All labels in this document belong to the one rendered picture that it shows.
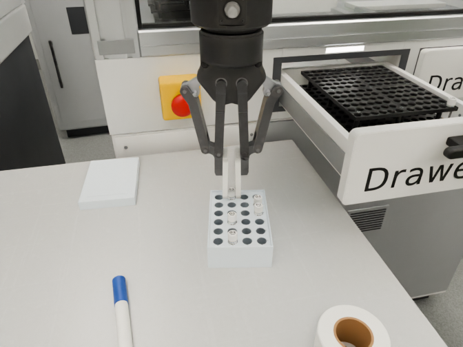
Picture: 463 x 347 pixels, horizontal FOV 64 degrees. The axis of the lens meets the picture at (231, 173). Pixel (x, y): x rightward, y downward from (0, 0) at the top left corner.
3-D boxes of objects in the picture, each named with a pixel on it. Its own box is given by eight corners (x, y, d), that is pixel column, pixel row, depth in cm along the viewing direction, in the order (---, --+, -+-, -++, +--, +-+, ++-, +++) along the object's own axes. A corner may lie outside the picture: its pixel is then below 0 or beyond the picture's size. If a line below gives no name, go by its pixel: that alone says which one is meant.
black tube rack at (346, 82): (445, 142, 62) (458, 107, 58) (348, 154, 59) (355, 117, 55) (375, 94, 80) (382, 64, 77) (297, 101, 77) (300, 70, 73)
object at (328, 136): (504, 166, 56) (521, 131, 53) (348, 188, 52) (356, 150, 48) (368, 79, 89) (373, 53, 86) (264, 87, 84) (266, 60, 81)
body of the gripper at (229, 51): (191, 34, 40) (196, 113, 45) (271, 33, 40) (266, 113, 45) (196, 19, 46) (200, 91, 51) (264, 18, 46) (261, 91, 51)
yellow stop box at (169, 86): (202, 119, 69) (200, 81, 65) (163, 122, 68) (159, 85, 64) (198, 108, 73) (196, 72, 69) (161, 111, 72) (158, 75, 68)
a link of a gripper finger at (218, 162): (222, 144, 51) (200, 144, 50) (222, 175, 53) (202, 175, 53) (222, 139, 52) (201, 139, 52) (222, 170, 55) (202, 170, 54)
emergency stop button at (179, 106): (195, 117, 66) (193, 96, 64) (172, 119, 65) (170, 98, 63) (193, 110, 68) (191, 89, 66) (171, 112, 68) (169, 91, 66)
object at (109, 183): (136, 205, 60) (134, 197, 59) (80, 210, 59) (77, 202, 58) (140, 164, 71) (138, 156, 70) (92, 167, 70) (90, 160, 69)
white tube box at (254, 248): (271, 267, 49) (273, 246, 47) (208, 268, 49) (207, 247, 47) (263, 208, 60) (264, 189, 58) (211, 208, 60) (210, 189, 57)
